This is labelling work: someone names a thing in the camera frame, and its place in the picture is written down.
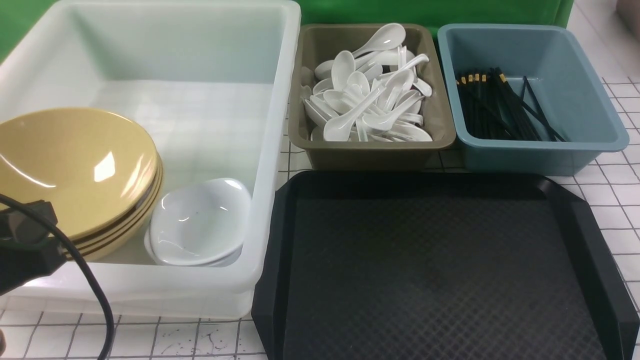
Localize green backdrop board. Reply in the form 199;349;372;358
0;0;573;59

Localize blue chopstick bin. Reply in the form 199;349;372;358
438;23;630;176

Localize white spoon of pile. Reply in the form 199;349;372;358
352;23;406;59
362;93;424;132

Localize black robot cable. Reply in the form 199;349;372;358
0;194;117;360

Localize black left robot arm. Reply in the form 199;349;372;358
0;208;67;296

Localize white ceramic soup spoon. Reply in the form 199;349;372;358
323;85;386;142

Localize white spoon top of pile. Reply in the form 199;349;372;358
352;23;406;59

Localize black chopstick gold tip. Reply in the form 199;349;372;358
493;67;542;141

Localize white spoon upright in pile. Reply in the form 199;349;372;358
330;50;355;91

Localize white spoon front of pile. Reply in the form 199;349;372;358
362;93;424;132

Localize white square sauce dish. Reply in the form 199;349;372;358
144;178;252;267

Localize black chopstick crossing diagonally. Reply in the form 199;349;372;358
519;76;566;142

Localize black chopstick gold band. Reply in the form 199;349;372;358
455;72;518;141

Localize olive green spoon bin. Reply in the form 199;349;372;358
288;23;457;171

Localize tan noodle bowl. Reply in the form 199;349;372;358
0;107;161;239

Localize black plastic serving tray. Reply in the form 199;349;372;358
251;171;639;360

